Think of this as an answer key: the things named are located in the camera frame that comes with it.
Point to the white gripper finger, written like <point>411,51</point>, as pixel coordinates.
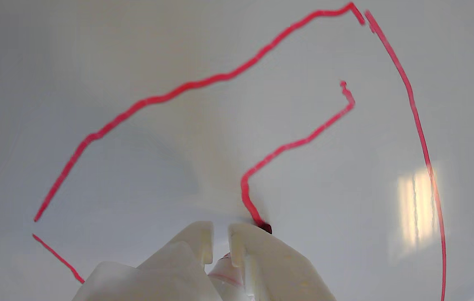
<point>278,271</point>
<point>170,271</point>

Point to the red whiteboard marker pen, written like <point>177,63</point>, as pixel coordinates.
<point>224,278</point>

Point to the large white whiteboard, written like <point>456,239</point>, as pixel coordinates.
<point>95,83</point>

